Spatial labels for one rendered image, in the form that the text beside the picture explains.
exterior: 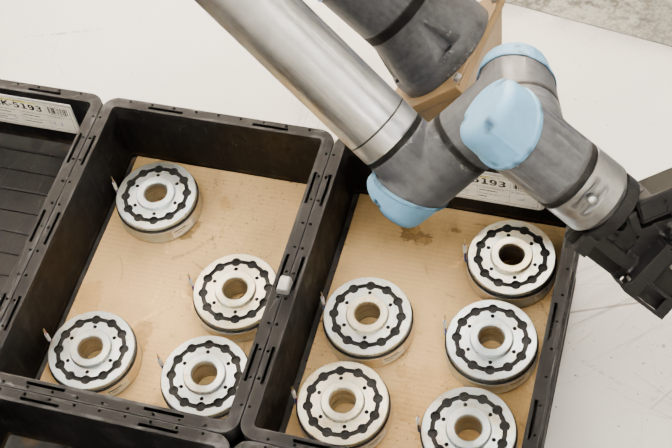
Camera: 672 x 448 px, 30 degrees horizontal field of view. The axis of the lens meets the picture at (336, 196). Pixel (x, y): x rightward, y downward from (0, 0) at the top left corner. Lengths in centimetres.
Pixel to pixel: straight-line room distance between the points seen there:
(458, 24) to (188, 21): 53
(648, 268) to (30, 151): 85
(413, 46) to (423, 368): 41
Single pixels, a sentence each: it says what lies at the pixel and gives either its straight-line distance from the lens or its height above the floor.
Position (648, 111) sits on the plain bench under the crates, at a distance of 181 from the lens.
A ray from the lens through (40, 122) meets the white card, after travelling 167.
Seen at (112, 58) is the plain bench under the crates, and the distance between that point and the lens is 195.
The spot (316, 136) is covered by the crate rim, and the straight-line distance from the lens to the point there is 149.
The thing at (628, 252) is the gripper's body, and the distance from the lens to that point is 123.
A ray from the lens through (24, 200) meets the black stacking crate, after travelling 166.
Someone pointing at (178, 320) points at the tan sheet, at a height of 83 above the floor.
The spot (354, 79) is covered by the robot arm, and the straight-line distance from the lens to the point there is 124.
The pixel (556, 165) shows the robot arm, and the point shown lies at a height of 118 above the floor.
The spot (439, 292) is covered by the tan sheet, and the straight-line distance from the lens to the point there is 148.
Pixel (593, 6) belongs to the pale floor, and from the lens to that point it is 289.
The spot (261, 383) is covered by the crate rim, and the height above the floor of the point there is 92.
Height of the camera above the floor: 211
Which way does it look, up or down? 55 degrees down
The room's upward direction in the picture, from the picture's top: 10 degrees counter-clockwise
